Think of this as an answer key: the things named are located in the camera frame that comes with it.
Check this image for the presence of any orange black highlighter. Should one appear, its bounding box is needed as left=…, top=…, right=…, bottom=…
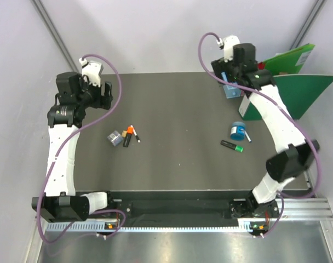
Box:
left=123, top=126, right=134, bottom=147

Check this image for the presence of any blue white marker pen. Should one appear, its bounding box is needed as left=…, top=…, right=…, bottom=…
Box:
left=245, top=132, right=252, bottom=142

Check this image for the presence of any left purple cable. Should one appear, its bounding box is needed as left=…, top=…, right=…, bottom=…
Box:
left=37, top=54, right=126, bottom=244

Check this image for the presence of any light green folder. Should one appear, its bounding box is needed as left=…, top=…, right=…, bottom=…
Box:
left=258, top=43, right=315, bottom=76

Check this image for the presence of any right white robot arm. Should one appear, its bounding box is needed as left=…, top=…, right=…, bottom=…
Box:
left=211, top=43, right=319, bottom=217

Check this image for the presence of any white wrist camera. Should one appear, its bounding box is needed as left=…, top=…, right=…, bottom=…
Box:
left=79, top=58, right=104, bottom=87
left=217, top=35, right=240, bottom=62

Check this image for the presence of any grey slotted cable duct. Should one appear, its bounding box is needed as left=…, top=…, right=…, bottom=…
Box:
left=44, top=218, right=267, bottom=234

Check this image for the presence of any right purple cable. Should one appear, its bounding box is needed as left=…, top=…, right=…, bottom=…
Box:
left=198, top=32, right=322, bottom=238

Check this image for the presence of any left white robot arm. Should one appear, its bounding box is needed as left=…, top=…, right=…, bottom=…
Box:
left=31, top=71, right=116, bottom=222

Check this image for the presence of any green ring binder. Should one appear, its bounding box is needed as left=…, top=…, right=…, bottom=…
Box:
left=238, top=61, right=333, bottom=121

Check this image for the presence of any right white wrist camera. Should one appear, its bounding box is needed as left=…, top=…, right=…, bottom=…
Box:
left=217, top=35, right=240, bottom=62

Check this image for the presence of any purple cable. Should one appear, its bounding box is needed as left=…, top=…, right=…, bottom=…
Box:
left=198, top=32, right=322, bottom=238
left=37, top=54, right=126, bottom=244

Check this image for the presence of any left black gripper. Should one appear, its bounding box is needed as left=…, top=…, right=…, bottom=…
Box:
left=76, top=73, right=112, bottom=110

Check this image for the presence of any black white marker pen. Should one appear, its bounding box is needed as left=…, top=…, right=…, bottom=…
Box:
left=130, top=125, right=141, bottom=143

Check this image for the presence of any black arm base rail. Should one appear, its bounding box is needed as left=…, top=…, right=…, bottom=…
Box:
left=108, top=190, right=279, bottom=226

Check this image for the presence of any green black highlighter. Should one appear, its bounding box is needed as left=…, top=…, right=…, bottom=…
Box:
left=220, top=140, right=244, bottom=153

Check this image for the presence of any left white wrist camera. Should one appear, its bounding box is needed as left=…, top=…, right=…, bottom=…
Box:
left=79, top=58, right=104, bottom=87

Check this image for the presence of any clear paper clip jar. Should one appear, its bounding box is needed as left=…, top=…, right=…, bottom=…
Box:
left=107, top=130, right=123, bottom=146

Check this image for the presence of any light blue drawer bin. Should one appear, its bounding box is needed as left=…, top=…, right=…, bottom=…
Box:
left=221, top=72, right=242, bottom=99

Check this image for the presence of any blue round tub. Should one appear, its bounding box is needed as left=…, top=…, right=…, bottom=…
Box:
left=230, top=122, right=246, bottom=141

